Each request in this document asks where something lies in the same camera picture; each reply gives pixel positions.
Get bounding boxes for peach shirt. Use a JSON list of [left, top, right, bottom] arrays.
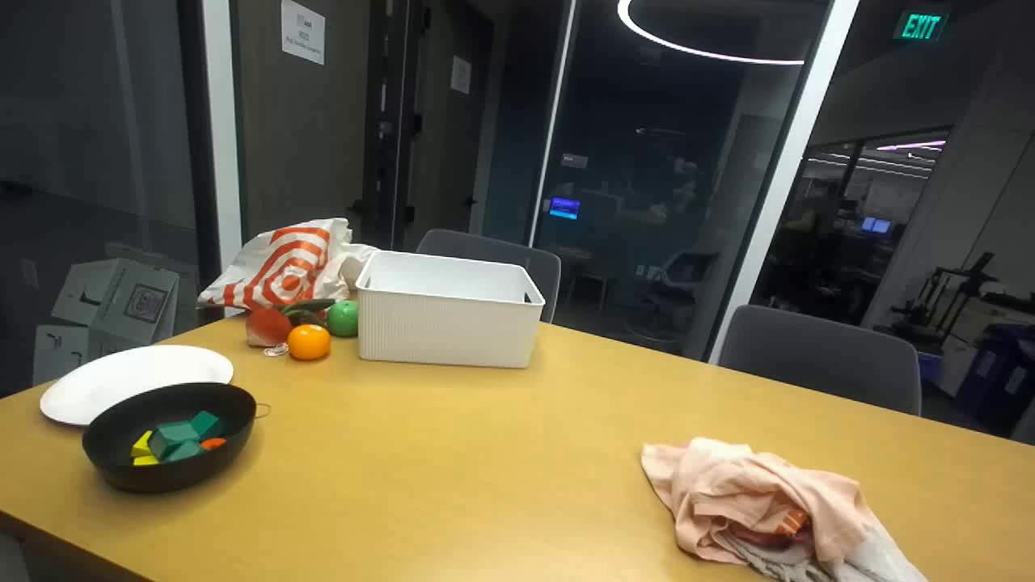
[[638, 434, 879, 573]]

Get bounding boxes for light gray shirt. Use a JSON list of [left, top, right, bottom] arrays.
[[732, 518, 932, 582]]

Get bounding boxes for gray office chair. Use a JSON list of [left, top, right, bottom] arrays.
[[415, 227, 566, 323], [716, 305, 925, 416]]

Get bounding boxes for white plastic bin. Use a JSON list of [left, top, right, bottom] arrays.
[[352, 248, 551, 372]]

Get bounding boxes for green fruit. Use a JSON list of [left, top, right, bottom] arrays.
[[322, 297, 362, 339]]

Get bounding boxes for dark green vegetable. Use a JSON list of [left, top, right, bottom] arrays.
[[283, 295, 339, 327]]

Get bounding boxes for orange fruit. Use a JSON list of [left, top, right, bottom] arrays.
[[286, 320, 332, 365]]

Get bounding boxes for small white paper notice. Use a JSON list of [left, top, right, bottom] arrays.
[[446, 51, 476, 98]]

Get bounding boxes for red white striped bag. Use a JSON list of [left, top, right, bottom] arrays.
[[195, 217, 382, 317]]

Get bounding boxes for red fruit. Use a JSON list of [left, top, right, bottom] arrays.
[[243, 305, 295, 350]]

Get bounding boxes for large cardboard box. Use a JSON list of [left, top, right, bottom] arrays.
[[47, 255, 183, 347]]

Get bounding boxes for yellow block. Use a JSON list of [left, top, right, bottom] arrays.
[[131, 425, 162, 468]]

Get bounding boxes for white plate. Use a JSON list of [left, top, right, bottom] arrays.
[[39, 343, 236, 431]]

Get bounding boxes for black bowl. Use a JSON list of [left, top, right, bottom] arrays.
[[82, 381, 259, 499]]

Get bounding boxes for small cardboard box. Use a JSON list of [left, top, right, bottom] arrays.
[[30, 320, 98, 389]]

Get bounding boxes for green exit sign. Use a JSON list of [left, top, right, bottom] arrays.
[[894, 10, 950, 44]]

